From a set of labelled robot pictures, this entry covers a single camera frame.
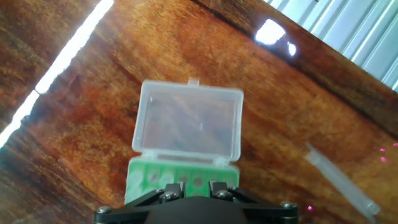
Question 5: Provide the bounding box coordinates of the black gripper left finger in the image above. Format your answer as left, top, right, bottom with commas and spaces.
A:
92, 182, 185, 224

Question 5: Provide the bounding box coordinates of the green clear pipette tip box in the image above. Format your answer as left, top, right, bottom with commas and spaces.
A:
124, 77, 244, 205

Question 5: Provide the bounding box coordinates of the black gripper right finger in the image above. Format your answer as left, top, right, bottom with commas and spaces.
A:
208, 181, 299, 224

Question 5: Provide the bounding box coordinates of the glossy brown wooden board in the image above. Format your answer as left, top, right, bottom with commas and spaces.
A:
0, 0, 398, 224

